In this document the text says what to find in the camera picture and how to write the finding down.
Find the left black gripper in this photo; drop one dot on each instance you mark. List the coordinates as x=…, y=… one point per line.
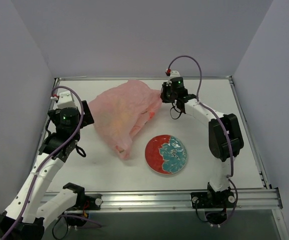
x=86, y=113

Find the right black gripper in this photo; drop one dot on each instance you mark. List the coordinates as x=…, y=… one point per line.
x=164, y=93

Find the pink plastic bag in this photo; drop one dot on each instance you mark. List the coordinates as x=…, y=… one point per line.
x=121, y=112

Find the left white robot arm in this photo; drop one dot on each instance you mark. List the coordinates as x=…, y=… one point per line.
x=25, y=218

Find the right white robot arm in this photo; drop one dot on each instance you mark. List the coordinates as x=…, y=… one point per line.
x=224, y=141

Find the red and teal plate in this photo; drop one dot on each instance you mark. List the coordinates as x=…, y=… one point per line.
x=166, y=154

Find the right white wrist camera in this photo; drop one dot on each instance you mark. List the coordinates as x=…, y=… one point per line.
x=172, y=74

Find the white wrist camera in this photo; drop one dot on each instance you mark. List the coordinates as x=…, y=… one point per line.
x=64, y=100
x=172, y=74

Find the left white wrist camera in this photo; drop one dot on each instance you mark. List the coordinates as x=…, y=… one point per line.
x=64, y=100

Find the aluminium front rail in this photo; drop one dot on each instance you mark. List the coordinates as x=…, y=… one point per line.
x=249, y=199

